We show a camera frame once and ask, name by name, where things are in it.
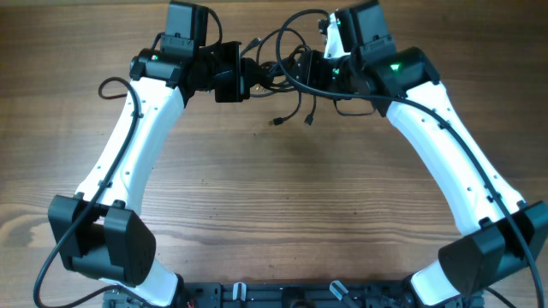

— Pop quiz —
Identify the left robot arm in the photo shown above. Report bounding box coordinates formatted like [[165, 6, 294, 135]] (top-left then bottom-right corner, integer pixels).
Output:
[[48, 1, 255, 307]]

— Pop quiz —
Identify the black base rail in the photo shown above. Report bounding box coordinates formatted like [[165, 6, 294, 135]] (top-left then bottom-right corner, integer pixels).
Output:
[[102, 280, 485, 308]]

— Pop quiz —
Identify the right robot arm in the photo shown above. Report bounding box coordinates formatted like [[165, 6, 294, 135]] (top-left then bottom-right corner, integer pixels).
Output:
[[286, 1, 547, 307]]

